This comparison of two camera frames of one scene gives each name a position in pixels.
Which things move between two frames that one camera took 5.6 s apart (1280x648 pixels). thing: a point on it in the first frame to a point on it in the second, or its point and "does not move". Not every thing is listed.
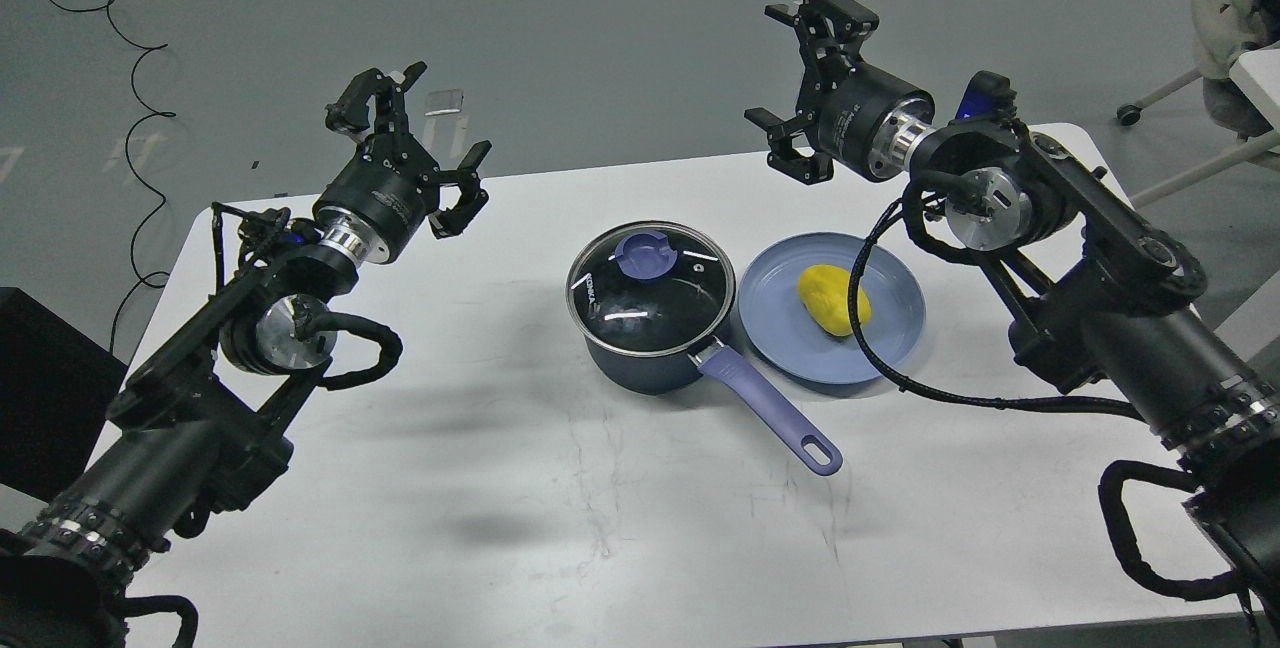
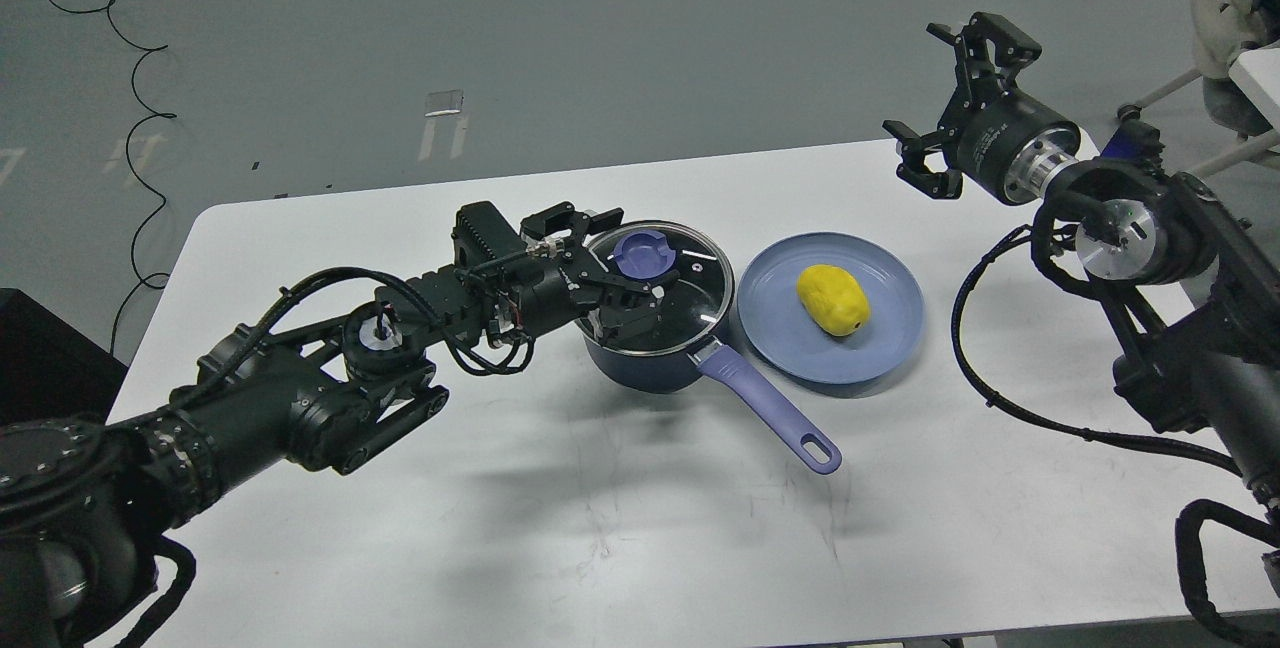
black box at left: [57, 389] does not move
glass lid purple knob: [645, 254] does not move
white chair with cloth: [1235, 32] does not move
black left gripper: [381, 198] to [556, 283]
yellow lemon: [824, 291] does not move
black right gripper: [871, 121] to [1008, 141]
